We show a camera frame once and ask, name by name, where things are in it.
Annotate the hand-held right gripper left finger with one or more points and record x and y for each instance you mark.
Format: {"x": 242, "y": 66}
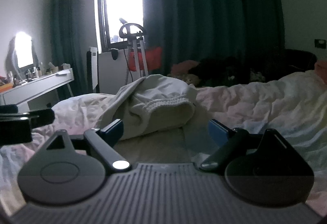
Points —
{"x": 114, "y": 129}

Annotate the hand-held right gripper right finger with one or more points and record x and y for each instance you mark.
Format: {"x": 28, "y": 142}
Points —
{"x": 217, "y": 130}

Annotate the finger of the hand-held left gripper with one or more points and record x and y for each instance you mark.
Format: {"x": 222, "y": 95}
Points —
{"x": 43, "y": 114}

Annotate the white garment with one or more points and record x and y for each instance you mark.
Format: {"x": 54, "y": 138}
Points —
{"x": 155, "y": 101}

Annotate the white dressing table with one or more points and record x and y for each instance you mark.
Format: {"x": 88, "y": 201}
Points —
{"x": 30, "y": 89}

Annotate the row of cosmetic bottles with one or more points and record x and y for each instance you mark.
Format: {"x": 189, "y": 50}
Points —
{"x": 35, "y": 72}

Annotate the pink white floral blanket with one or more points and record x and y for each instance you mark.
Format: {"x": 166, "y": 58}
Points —
{"x": 268, "y": 111}

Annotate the white panel heater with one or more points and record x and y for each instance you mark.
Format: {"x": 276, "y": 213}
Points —
{"x": 109, "y": 73}

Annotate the brown plush toy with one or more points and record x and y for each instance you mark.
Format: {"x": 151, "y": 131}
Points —
{"x": 192, "y": 79}

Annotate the lit vanity mirror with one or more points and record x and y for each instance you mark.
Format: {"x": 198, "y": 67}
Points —
{"x": 24, "y": 50}

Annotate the tan crumpled object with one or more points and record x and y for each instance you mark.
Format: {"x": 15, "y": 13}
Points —
{"x": 182, "y": 67}

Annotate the black steamer head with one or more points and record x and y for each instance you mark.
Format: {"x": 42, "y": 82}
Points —
{"x": 114, "y": 54}

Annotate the red cloth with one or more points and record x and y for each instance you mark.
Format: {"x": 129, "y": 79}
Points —
{"x": 153, "y": 58}

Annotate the narrow teal curtain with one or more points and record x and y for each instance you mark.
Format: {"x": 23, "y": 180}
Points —
{"x": 74, "y": 22}

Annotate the dark upholstered furniture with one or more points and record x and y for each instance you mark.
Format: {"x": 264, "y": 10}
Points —
{"x": 296, "y": 60}

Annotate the wide teal curtain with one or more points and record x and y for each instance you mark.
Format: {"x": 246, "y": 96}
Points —
{"x": 217, "y": 9}

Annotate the pink cloth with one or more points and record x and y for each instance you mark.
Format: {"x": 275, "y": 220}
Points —
{"x": 321, "y": 67}

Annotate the dark wall switch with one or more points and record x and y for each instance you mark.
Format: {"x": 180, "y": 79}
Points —
{"x": 320, "y": 43}

